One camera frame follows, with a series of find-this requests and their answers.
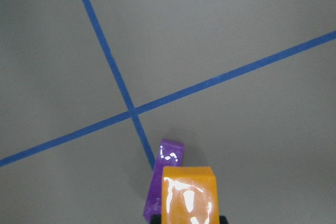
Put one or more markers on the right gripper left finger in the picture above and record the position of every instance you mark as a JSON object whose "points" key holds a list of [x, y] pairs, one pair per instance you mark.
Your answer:
{"points": [[155, 219]]}

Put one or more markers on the purple trapezoid block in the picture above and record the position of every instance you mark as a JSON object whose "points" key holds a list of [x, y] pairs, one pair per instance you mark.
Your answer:
{"points": [[170, 153]]}

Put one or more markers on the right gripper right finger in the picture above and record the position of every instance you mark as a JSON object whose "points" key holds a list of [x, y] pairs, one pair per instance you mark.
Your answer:
{"points": [[223, 220]]}

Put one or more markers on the orange trapezoid block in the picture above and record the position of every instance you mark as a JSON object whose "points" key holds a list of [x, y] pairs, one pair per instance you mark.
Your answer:
{"points": [[189, 195]]}

